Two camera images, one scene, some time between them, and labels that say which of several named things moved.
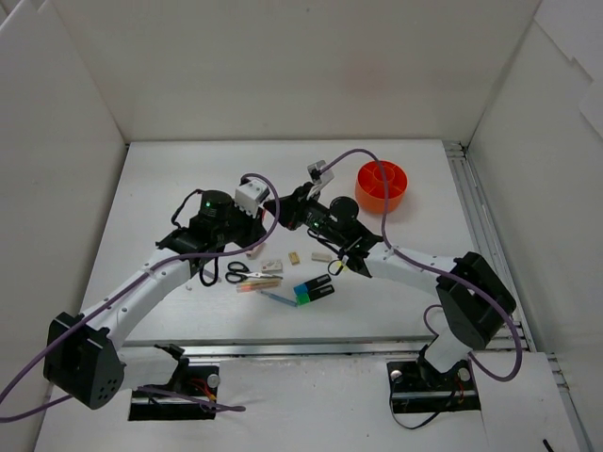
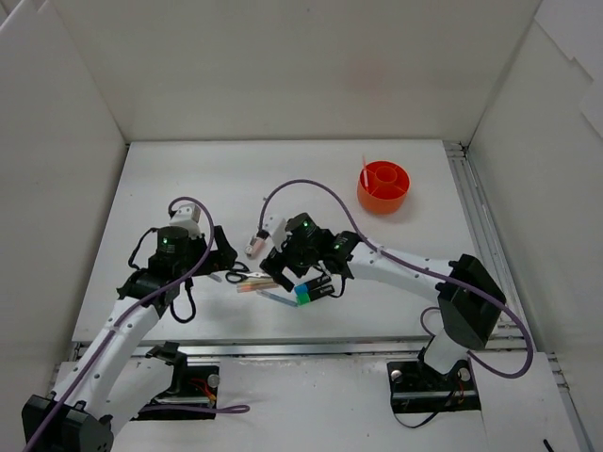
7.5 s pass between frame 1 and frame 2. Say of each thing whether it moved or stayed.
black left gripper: moved
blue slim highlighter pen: stayed
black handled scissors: stayed
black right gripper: moved
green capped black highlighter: stayed
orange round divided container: stayed
